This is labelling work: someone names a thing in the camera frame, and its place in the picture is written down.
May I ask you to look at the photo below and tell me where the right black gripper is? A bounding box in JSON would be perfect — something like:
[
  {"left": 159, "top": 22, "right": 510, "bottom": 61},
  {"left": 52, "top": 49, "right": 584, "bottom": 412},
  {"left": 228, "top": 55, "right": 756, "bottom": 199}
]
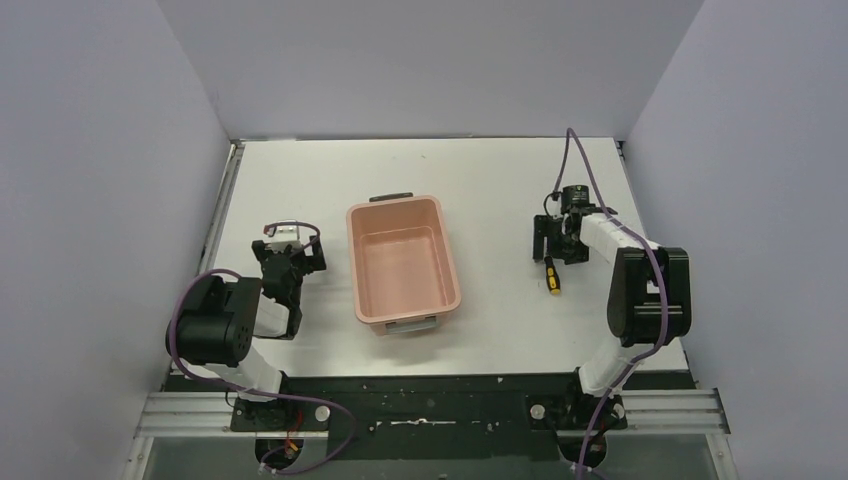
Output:
[{"left": 535, "top": 214, "right": 587, "bottom": 265}]

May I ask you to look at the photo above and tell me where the black yellow screwdriver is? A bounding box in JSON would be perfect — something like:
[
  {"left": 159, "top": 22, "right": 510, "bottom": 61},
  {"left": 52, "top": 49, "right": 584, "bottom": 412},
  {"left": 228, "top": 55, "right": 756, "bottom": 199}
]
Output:
[{"left": 543, "top": 256, "right": 562, "bottom": 295}]

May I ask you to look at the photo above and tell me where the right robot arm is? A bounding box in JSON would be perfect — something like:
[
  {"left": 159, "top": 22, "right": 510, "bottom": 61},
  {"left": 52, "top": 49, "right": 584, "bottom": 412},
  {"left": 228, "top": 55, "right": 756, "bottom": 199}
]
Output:
[{"left": 532, "top": 185, "right": 692, "bottom": 431}]

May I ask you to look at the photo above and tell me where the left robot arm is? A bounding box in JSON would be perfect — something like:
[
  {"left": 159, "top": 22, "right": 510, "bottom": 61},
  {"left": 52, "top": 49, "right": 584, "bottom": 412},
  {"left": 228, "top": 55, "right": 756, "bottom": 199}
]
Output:
[{"left": 166, "top": 235, "right": 327, "bottom": 430}]

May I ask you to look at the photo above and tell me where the pink plastic bin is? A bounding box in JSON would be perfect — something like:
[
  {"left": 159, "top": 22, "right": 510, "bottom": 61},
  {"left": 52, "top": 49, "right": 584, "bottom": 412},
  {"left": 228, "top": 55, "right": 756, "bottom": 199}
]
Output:
[{"left": 346, "top": 192, "right": 462, "bottom": 336}]

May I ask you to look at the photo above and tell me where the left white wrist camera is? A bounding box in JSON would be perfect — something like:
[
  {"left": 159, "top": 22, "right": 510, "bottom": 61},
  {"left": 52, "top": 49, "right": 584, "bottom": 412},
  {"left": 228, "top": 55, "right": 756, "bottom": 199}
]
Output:
[{"left": 270, "top": 225, "right": 302, "bottom": 252}]

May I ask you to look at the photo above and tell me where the aluminium left side rail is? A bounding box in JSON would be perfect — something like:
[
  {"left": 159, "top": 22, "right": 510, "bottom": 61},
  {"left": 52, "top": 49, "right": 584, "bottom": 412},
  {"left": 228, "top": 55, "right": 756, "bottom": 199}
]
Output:
[{"left": 198, "top": 140, "right": 245, "bottom": 273}]

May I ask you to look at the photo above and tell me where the aluminium rail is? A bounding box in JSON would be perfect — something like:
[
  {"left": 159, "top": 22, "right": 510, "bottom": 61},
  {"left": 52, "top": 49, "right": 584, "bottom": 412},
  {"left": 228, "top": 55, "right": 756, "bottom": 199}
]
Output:
[
  {"left": 198, "top": 140, "right": 245, "bottom": 273},
  {"left": 136, "top": 390, "right": 730, "bottom": 439}
]

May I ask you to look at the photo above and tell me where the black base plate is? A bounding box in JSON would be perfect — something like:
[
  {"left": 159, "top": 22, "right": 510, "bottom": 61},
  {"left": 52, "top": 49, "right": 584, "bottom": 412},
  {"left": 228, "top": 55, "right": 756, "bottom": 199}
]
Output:
[{"left": 141, "top": 372, "right": 724, "bottom": 473}]

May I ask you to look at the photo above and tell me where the aluminium front rail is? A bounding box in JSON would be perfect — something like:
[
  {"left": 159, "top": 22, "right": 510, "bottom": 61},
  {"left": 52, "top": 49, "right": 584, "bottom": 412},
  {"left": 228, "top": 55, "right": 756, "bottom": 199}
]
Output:
[{"left": 136, "top": 390, "right": 730, "bottom": 439}]

